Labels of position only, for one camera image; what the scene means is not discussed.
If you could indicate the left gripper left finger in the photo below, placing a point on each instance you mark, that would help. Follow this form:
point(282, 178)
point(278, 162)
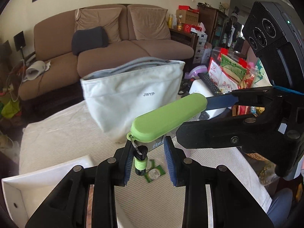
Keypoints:
point(67, 204)

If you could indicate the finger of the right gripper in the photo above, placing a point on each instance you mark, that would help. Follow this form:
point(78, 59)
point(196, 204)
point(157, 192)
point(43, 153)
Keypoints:
point(248, 131)
point(256, 97)

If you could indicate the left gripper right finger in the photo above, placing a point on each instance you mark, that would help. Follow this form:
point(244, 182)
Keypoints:
point(213, 196)

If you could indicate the green silicone case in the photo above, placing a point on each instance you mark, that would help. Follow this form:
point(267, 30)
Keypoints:
point(157, 123)

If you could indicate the red white snack packet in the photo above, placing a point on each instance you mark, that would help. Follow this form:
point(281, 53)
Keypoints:
point(220, 79)

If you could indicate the black remote coloured buttons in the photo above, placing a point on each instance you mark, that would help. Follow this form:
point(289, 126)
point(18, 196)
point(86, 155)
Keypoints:
point(210, 85)

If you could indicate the dark wooden cabinet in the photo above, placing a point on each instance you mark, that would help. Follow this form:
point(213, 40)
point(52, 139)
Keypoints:
point(214, 21)

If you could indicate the white cardboard box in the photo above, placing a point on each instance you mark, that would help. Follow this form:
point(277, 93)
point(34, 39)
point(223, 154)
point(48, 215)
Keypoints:
point(23, 194)

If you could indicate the white canvas bag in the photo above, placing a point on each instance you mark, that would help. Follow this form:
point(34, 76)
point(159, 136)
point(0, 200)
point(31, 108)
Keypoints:
point(116, 96)

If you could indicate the brown sofa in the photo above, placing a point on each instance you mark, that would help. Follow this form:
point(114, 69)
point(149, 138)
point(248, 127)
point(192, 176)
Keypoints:
point(134, 31)

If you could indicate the white neck massager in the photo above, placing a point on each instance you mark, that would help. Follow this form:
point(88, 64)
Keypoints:
point(36, 69)

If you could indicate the dark blue cushion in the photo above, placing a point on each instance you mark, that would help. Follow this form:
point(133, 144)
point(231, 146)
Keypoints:
point(84, 40)

